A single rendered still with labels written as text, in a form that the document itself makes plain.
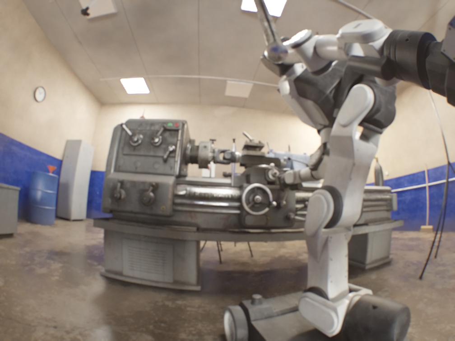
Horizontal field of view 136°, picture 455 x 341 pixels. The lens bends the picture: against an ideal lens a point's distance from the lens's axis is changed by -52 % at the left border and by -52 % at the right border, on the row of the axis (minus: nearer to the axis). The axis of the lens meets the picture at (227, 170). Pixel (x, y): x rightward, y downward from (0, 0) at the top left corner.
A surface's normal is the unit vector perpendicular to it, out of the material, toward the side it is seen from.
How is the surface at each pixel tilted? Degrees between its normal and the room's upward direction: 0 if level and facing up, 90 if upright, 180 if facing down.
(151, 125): 90
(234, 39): 180
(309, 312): 90
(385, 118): 125
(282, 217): 90
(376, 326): 64
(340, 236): 81
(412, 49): 94
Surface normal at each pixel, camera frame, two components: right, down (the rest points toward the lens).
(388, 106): 0.20, 0.42
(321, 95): -0.82, 0.32
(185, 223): 0.11, -0.19
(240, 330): 0.24, -0.55
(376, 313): -0.59, -0.80
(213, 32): -0.04, 0.98
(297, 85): -0.94, 0.16
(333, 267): 0.28, -0.32
